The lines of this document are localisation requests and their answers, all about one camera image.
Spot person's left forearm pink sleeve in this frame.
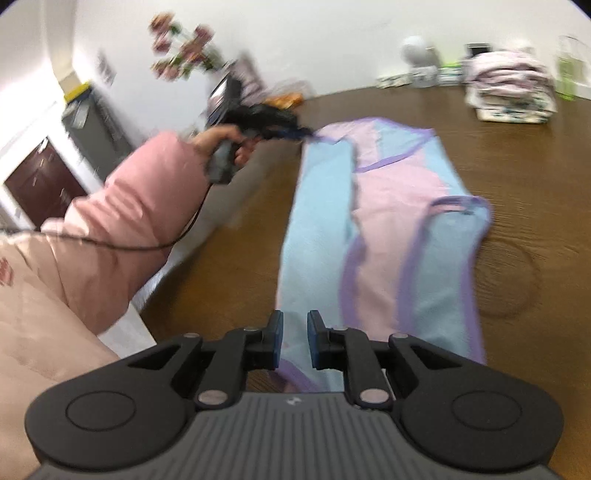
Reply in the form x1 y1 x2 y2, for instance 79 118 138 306
41 131 213 333

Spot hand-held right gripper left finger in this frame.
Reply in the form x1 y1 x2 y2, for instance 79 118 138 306
124 310 284 411

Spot person's left hand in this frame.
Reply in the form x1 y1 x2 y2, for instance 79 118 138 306
191 124 257 167

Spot folded green floral cloth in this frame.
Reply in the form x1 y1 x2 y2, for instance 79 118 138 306
466 90 557 125

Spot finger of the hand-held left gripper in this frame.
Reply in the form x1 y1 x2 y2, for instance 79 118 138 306
274 119 319 141

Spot pink blue purple garment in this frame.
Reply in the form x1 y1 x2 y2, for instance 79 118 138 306
276 117 492 393

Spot white round robot speaker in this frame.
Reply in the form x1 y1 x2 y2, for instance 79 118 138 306
401 36 441 88

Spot dried rose bouquet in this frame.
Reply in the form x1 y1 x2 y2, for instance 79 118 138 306
148 13 227 81

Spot pink patterned vase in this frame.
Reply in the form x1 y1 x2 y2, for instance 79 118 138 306
230 55 266 100

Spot person's pink jacket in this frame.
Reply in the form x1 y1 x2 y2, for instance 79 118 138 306
0 231 123 480

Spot dark brown door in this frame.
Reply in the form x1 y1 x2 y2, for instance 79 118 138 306
2 138 88 232

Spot green white small box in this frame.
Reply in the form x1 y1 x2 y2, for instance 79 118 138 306
438 62 465 86

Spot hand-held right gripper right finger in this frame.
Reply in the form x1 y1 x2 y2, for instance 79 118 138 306
307 310 467 411

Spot small white patterned cloth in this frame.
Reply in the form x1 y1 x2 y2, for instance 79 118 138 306
376 71 411 88

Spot green spray bottle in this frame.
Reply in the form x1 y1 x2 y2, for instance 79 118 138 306
556 37 581 100

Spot grey cabinet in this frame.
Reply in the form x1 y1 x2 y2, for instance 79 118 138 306
62 83 134 185

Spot wall outlet plate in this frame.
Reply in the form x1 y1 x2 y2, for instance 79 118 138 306
96 51 116 86

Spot folded pink floral clothes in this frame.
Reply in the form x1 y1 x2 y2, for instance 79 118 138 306
464 46 552 100

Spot clear box of orange peels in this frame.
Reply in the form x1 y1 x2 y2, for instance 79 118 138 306
265 83 308 109

